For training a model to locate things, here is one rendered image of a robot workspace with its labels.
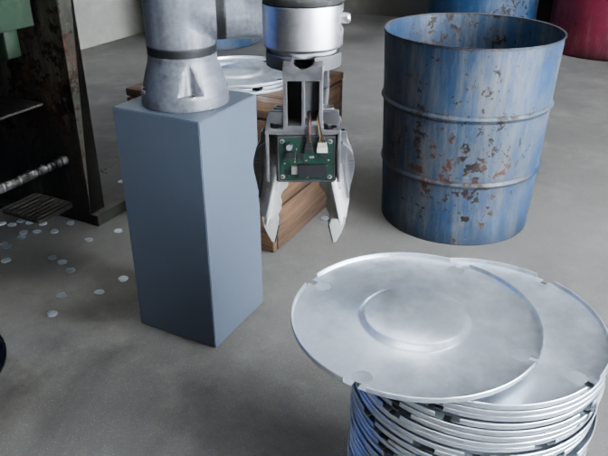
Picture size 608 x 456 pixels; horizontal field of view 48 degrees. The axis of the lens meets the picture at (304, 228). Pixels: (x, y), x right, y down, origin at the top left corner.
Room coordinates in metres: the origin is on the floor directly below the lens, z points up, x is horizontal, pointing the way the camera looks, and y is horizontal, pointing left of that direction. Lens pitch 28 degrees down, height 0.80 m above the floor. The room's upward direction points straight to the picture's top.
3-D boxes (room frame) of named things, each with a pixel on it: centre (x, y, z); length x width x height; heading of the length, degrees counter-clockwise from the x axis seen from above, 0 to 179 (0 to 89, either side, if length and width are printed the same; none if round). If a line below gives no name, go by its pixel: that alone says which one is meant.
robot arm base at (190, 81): (1.15, 0.21, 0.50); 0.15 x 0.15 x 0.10
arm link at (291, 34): (0.64, 0.00, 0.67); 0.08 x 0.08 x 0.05
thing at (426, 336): (0.65, -0.13, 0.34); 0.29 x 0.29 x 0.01
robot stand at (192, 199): (1.15, 0.21, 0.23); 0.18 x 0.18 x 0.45; 63
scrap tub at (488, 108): (1.63, -0.40, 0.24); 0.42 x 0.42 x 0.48
